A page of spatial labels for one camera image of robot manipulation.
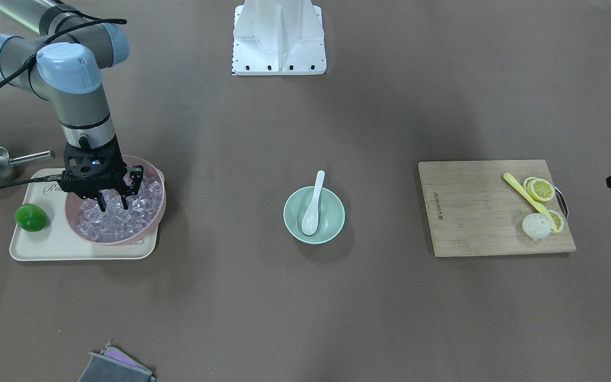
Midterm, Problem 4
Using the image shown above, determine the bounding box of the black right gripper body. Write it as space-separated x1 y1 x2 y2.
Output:
60 137 129 202

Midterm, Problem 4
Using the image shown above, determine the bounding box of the white ceramic spoon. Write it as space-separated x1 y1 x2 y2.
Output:
301 170 326 236

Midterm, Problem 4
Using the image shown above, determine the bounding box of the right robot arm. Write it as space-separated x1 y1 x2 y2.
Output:
0 1 145 211

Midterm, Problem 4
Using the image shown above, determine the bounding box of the pink bowl of ice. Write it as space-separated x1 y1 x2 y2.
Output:
65 155 167 245

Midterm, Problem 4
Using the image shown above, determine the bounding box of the light green ceramic bowl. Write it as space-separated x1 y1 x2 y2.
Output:
282 186 346 245

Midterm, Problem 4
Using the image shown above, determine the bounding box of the beige plastic tray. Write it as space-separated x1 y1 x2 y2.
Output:
10 183 163 261

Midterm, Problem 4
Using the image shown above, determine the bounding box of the green lime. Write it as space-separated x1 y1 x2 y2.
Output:
14 203 49 232

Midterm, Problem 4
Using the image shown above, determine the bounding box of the grey folded cloth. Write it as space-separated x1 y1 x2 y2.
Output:
78 345 156 381

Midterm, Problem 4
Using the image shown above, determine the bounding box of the bamboo cutting board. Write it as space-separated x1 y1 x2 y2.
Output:
417 159 575 258

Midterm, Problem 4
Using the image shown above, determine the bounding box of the yellow plastic knife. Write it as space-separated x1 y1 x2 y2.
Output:
502 172 560 233

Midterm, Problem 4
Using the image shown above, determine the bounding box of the lemon slice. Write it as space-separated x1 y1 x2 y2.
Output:
548 210 565 233
524 177 556 203

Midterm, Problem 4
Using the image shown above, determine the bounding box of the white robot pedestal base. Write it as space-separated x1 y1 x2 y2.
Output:
231 1 327 76

